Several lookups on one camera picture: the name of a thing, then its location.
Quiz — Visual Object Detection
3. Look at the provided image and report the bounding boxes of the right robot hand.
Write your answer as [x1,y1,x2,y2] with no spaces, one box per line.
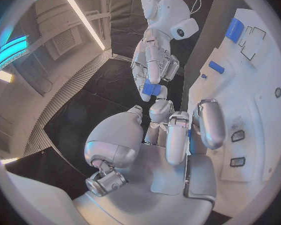
[129,28,181,103]

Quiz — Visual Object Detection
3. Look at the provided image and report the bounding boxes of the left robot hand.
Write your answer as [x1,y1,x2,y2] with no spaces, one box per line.
[71,86,227,225]

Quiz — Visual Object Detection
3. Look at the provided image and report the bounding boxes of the large blue cylinder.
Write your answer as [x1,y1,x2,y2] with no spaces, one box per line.
[224,17,245,44]

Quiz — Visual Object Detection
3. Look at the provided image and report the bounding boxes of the white task board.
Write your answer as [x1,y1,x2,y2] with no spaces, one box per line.
[180,0,281,211]

